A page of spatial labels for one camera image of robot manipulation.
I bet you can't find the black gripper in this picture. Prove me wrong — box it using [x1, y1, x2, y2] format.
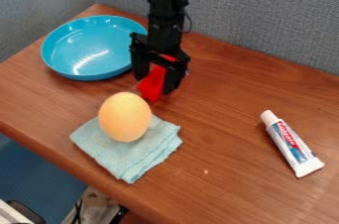
[128, 13, 192, 96]

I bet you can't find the red rectangular block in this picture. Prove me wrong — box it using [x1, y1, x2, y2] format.
[136, 65, 167, 103]

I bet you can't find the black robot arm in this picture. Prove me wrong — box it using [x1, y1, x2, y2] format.
[129, 0, 191, 101]

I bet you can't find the blue plate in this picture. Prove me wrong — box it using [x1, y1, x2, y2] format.
[41, 15, 147, 81]

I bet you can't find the orange egg-shaped object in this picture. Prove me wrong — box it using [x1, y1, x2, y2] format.
[97, 92, 152, 143]

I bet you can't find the grey object under table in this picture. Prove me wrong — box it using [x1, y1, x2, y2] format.
[60, 186, 121, 224]

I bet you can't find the light blue folded cloth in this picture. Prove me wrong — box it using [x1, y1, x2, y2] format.
[71, 116, 183, 184]

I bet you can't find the white toothpaste tube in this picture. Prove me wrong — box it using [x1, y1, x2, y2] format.
[260, 110, 324, 178]

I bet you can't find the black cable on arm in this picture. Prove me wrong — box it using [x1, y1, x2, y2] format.
[180, 9, 194, 35]

